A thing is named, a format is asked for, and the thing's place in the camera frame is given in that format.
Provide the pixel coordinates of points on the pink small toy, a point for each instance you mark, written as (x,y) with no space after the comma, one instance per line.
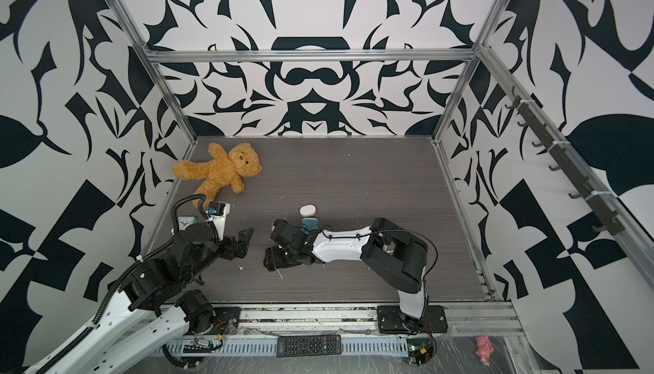
(484,350)

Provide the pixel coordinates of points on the black remote control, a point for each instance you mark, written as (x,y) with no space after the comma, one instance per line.
(311,345)

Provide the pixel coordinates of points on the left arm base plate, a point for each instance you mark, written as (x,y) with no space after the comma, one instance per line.
(225,321)

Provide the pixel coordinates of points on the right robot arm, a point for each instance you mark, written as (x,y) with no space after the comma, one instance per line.
(397,255)

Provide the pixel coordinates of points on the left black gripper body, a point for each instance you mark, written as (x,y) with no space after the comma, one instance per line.
(226,248)

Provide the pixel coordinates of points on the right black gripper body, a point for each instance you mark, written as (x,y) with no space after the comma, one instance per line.
(281,258)

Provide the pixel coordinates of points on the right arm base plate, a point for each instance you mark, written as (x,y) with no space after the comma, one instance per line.
(390,320)

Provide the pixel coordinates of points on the circuit board left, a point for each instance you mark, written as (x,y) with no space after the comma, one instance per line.
(203,346)

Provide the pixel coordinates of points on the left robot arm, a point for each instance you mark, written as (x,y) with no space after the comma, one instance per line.
(149,305)

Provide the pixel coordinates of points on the blue earbud charging case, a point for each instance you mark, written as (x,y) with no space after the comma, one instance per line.
(309,224)

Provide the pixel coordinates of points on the green circuit board right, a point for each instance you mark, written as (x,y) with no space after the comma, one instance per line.
(421,354)

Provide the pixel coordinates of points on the white earbud charging case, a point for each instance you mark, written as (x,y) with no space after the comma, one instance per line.
(308,211)

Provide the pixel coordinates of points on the brown teddy bear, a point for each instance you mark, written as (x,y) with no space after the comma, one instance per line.
(225,169)

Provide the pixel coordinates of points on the green alarm clock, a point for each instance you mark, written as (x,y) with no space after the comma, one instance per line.
(185,221)

